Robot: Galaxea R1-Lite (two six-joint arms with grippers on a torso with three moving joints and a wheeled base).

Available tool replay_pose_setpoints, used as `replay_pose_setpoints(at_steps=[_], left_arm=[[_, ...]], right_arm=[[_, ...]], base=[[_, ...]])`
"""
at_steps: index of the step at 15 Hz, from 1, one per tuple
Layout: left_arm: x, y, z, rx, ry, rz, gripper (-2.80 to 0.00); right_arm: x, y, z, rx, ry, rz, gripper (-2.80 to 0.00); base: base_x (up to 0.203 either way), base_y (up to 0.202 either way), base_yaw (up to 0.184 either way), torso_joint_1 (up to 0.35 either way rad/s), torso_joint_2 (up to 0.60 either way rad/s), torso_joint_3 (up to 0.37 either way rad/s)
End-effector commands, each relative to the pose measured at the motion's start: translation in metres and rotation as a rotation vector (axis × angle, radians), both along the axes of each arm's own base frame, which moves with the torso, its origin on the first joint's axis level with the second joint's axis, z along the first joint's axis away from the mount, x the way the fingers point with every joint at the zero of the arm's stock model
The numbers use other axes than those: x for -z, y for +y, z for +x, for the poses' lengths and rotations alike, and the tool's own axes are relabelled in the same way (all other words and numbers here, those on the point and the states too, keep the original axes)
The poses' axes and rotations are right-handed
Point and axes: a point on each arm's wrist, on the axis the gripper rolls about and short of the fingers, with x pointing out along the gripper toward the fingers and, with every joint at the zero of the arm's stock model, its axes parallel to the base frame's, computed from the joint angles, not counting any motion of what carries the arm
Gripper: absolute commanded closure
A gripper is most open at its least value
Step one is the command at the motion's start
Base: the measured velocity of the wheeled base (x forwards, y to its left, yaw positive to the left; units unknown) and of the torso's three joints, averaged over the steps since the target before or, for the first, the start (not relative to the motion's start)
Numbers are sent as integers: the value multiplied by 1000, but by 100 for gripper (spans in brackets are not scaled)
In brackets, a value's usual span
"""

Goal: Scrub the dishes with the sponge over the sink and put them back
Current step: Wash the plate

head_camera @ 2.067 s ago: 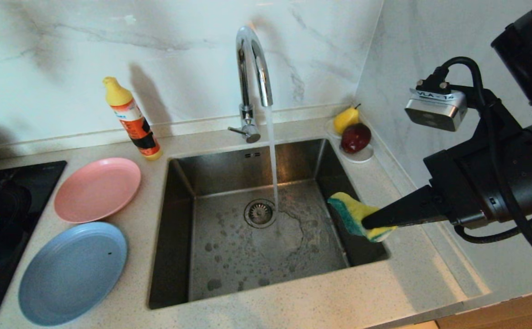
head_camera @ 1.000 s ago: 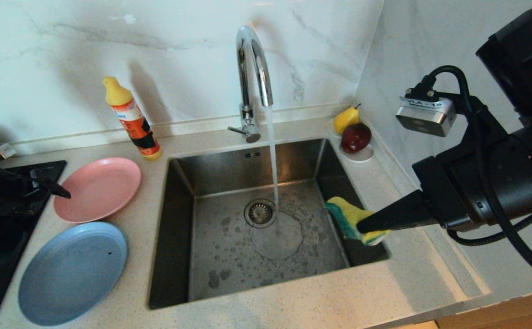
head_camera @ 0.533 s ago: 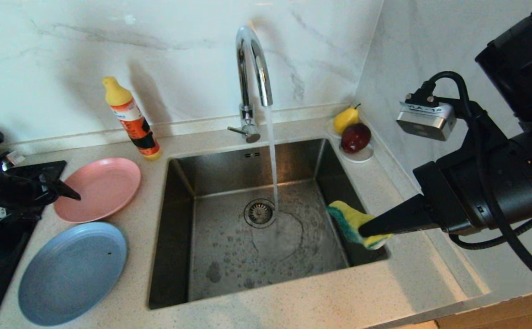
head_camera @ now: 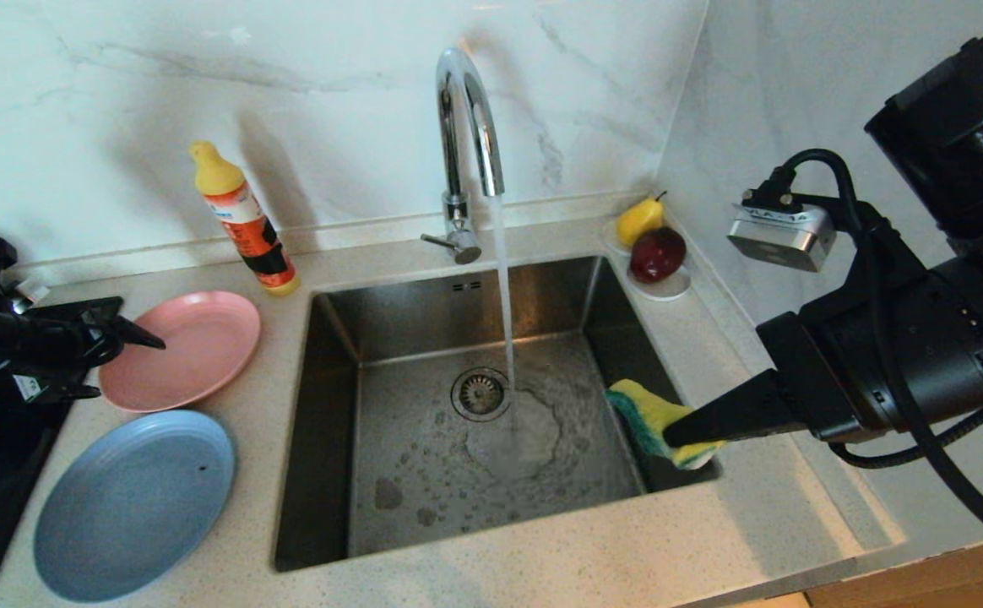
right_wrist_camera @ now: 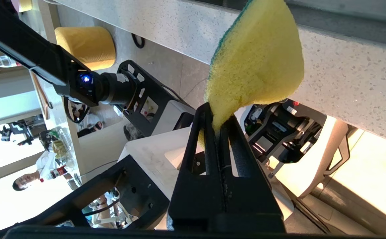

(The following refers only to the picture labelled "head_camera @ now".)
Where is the dark red apple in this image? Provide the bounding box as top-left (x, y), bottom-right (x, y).
top-left (629, 227), bottom-right (687, 285)

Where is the round metal drain strainer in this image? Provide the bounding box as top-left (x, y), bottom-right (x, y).
top-left (450, 367), bottom-right (513, 423)

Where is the stainless steel sink basin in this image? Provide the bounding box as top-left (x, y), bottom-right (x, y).
top-left (274, 256), bottom-right (720, 573)

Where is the thin black braided cable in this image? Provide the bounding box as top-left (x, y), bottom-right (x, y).
top-left (828, 397), bottom-right (983, 470)

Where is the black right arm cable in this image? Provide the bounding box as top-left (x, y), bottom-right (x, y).
top-left (766, 149), bottom-right (983, 560)

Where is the chrome gooseneck faucet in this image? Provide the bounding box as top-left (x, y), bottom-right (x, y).
top-left (421, 47), bottom-right (507, 266)

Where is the pink plastic plate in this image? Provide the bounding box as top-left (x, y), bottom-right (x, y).
top-left (100, 291), bottom-right (263, 414)

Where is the wooden cabinet panel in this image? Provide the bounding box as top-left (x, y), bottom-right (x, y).
top-left (804, 540), bottom-right (983, 608)

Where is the yellow pear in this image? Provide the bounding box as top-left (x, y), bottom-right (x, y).
top-left (616, 192), bottom-right (668, 249)

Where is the small white dish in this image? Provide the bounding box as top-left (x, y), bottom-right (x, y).
top-left (600, 216), bottom-right (693, 302)

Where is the yellow fish-shaped sponge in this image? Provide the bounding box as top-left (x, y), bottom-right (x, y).
top-left (606, 379), bottom-right (727, 470)

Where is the orange detergent bottle yellow cap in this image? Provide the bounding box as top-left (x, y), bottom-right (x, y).
top-left (189, 141), bottom-right (301, 297)

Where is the black glass cooktop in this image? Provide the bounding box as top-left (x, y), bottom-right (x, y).
top-left (0, 297), bottom-right (125, 608)

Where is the blue plastic plate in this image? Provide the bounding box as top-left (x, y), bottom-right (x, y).
top-left (34, 410), bottom-right (237, 603)

